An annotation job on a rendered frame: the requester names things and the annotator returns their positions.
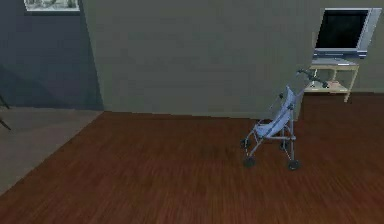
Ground black chair legs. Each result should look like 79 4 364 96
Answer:
0 94 12 131

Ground blue baby stroller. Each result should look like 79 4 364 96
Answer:
240 68 330 171

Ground grey television set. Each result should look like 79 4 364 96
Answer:
311 7 383 66

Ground pale wooden tv stand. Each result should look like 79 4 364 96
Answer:
303 63 360 103

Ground white framed wall picture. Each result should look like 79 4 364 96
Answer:
23 0 81 13

